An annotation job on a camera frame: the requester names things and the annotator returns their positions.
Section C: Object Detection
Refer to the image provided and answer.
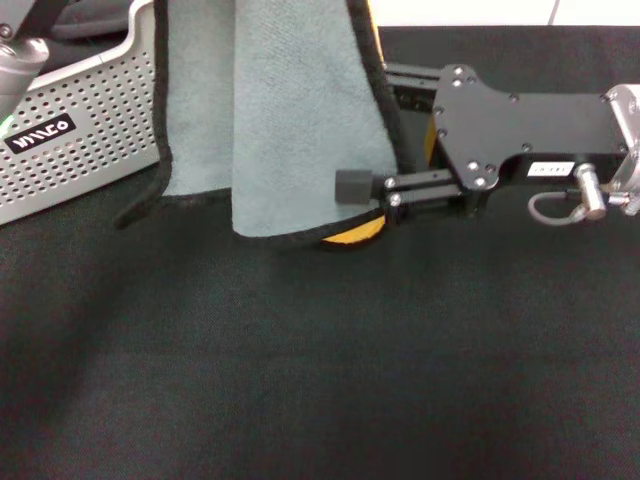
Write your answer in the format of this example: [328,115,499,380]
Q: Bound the black tablecloth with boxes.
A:
[0,24,640,480]

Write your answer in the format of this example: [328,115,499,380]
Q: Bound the black cloth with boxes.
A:
[49,0,140,45]

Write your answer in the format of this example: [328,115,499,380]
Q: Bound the grey towel with black edge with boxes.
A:
[113,0,440,254]

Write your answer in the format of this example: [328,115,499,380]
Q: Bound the grey perforated storage box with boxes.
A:
[0,0,167,227]

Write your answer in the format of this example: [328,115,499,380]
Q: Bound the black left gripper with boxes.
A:
[0,0,70,49]

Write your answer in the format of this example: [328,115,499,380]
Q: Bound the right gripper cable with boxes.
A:
[528,163,609,227]

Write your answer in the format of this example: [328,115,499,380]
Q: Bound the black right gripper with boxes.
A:
[383,62,629,220]

